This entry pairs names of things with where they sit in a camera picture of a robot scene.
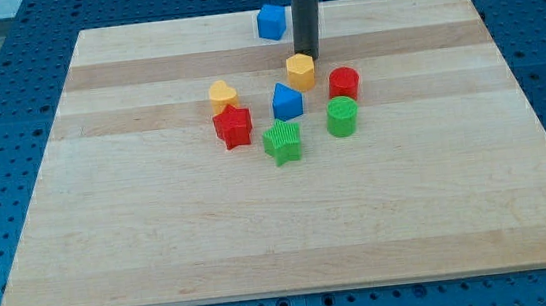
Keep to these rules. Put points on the green star block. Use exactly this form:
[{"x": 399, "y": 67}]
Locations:
[{"x": 283, "y": 142}]

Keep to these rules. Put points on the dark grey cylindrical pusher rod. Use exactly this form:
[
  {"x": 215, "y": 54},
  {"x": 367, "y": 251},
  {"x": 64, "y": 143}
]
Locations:
[{"x": 305, "y": 15}]

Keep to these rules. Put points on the green cylinder block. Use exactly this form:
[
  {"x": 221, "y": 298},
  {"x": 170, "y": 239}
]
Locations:
[{"x": 341, "y": 116}]

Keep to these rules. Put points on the red star block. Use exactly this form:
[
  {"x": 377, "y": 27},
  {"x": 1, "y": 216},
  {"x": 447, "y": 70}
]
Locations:
[{"x": 233, "y": 126}]

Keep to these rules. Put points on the yellow hexagon block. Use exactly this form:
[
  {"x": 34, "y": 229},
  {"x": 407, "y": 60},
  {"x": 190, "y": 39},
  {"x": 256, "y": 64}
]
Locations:
[{"x": 300, "y": 72}]

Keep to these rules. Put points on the blue cube block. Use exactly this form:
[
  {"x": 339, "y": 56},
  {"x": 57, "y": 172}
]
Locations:
[{"x": 271, "y": 22}]

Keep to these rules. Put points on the red cylinder block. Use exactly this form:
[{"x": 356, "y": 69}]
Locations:
[{"x": 344, "y": 81}]

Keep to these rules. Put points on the blue triangle block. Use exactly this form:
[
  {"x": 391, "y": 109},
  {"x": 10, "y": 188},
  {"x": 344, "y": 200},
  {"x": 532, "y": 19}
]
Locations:
[{"x": 287, "y": 103}]

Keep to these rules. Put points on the light wooden board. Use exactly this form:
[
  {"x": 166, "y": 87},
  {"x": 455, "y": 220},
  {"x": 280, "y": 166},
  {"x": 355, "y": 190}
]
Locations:
[{"x": 137, "y": 202}]

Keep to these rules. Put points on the yellow heart block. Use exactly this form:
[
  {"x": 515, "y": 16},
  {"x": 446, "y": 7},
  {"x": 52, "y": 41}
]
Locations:
[{"x": 222, "y": 95}]

